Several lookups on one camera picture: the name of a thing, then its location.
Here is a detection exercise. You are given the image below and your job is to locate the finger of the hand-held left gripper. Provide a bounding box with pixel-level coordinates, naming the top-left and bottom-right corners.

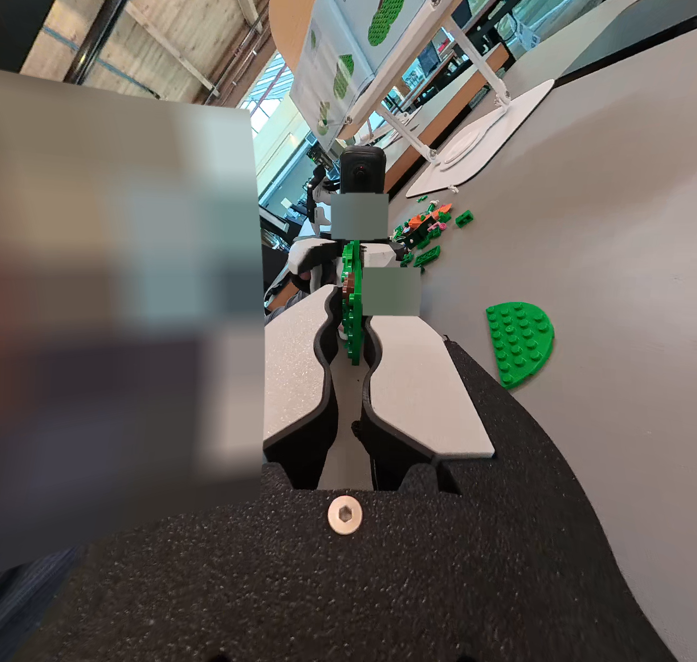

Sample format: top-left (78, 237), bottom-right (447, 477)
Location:
top-left (361, 242), bottom-right (407, 269)
top-left (289, 238), bottom-right (344, 294)

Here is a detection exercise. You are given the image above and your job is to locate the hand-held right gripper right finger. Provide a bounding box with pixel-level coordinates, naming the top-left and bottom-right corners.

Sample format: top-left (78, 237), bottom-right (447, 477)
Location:
top-left (352, 315), bottom-right (497, 491)

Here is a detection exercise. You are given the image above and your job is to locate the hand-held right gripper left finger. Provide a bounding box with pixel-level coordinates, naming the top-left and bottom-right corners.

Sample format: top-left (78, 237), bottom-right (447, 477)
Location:
top-left (264, 285), bottom-right (341, 490)

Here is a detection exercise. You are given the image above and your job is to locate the green lego plate assembly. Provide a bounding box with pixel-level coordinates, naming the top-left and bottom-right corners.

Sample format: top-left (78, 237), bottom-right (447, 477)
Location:
top-left (338, 240), bottom-right (365, 368)

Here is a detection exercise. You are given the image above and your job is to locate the person's left forearm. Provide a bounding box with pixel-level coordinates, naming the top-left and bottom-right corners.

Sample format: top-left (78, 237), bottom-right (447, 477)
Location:
top-left (265, 285), bottom-right (314, 325)

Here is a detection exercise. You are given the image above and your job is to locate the pile of loose lego pieces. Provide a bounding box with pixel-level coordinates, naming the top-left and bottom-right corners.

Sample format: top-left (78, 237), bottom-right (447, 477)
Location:
top-left (391, 196), bottom-right (454, 269)

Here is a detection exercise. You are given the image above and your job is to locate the green half-round lego plate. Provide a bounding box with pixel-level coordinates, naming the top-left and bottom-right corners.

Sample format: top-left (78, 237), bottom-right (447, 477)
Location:
top-left (485, 301), bottom-right (555, 390)

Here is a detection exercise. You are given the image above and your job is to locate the lego instruction booklet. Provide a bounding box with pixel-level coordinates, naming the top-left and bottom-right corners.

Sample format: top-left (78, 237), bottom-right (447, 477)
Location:
top-left (289, 0), bottom-right (459, 152)

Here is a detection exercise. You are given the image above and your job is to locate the white and black device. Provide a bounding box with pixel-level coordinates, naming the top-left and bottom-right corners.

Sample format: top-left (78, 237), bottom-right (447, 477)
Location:
top-left (306, 163), bottom-right (334, 239)

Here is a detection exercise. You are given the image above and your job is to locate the white stand with instruction sheet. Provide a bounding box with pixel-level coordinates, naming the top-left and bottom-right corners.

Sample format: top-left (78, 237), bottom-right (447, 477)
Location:
top-left (269, 0), bottom-right (519, 196)

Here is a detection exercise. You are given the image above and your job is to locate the black desk mat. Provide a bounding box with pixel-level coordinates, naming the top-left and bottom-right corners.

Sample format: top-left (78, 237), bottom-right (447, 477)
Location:
top-left (558, 0), bottom-right (697, 83)

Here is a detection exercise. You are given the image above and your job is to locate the person's dark blue clothing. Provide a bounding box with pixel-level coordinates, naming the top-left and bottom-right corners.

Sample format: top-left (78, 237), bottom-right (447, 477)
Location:
top-left (0, 547), bottom-right (83, 662)

